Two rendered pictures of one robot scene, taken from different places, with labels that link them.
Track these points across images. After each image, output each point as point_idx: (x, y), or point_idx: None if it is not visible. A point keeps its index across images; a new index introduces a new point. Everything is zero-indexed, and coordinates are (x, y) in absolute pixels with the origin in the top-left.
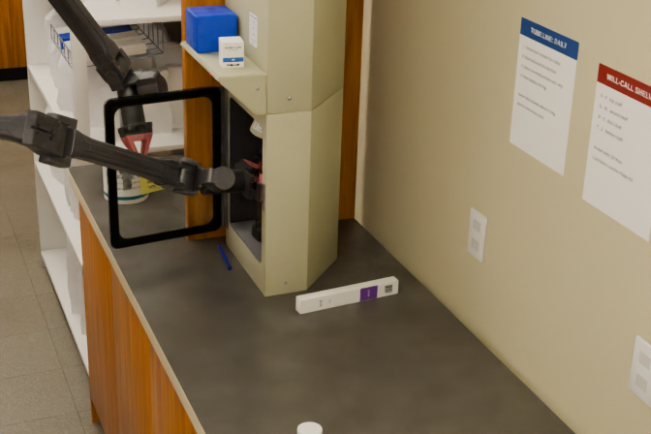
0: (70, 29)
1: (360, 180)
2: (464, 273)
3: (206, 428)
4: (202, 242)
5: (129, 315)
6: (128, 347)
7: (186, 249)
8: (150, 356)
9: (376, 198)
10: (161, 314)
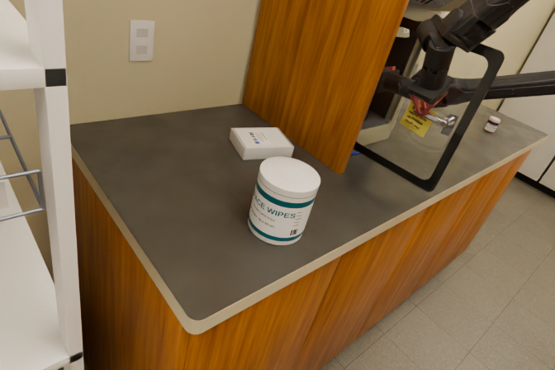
0: None
1: (240, 75)
2: None
3: (509, 154)
4: None
5: (382, 244)
6: (364, 273)
7: (358, 172)
8: (421, 220)
9: None
10: (450, 175)
